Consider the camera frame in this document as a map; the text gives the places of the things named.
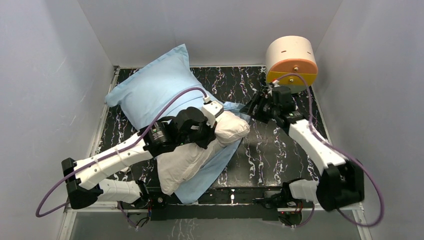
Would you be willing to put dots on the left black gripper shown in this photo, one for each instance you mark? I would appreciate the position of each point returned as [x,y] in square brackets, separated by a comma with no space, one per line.
[205,133]

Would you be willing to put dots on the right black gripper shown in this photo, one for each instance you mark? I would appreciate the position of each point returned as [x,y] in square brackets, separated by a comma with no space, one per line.
[246,109]

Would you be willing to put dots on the white pillow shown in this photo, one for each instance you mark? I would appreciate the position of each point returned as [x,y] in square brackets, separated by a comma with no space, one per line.
[177,167]

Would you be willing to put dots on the light blue pillowcase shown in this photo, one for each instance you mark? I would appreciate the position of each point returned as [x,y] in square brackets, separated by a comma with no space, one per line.
[165,87]

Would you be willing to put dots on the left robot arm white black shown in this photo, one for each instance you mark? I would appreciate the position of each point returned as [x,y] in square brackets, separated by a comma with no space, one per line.
[87,180]

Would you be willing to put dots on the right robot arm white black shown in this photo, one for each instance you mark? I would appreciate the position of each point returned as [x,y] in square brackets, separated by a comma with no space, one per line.
[341,182]

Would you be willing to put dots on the cylindrical beige drawer box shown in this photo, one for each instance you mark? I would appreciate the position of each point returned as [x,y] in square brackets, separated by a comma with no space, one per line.
[291,54]

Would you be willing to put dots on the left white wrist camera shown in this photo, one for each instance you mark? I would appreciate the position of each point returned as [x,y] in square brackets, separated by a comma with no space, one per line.
[211,109]

